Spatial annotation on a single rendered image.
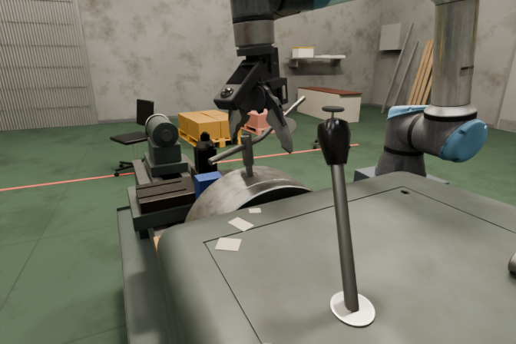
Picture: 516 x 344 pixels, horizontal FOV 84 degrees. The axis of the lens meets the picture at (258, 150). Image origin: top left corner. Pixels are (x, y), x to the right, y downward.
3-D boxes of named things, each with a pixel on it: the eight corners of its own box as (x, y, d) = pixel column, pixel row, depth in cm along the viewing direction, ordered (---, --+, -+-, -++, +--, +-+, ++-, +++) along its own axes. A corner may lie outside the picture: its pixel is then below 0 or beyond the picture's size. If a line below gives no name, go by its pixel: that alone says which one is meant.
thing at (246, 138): (252, 191, 58) (246, 136, 54) (243, 189, 59) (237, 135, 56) (258, 186, 60) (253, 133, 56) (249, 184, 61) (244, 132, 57)
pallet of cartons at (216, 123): (245, 144, 529) (244, 119, 515) (192, 151, 490) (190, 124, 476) (221, 130, 645) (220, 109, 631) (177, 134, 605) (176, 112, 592)
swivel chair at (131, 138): (160, 160, 443) (153, 97, 415) (162, 175, 388) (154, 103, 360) (116, 166, 422) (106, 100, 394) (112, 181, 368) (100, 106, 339)
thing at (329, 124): (360, 168, 28) (365, 120, 27) (334, 173, 27) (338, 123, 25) (332, 157, 31) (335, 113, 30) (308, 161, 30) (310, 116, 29)
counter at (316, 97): (315, 110, 914) (316, 86, 893) (359, 121, 731) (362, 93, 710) (296, 111, 891) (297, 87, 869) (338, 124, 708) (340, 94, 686)
